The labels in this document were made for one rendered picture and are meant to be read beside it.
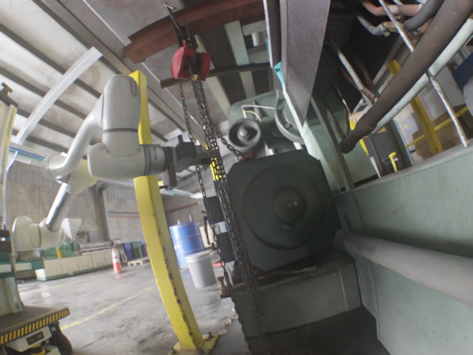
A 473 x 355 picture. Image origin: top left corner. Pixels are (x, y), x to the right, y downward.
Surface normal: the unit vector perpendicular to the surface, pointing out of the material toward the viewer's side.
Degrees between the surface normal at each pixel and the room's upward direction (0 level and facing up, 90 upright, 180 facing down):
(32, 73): 171
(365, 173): 72
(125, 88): 103
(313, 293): 90
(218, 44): 180
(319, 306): 90
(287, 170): 78
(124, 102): 110
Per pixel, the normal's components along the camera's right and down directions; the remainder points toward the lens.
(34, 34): 0.41, 0.88
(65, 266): 0.94, -0.30
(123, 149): 0.66, -0.03
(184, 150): 0.58, -0.33
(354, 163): -0.26, -0.44
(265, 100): -0.19, -0.17
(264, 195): 0.06, -0.29
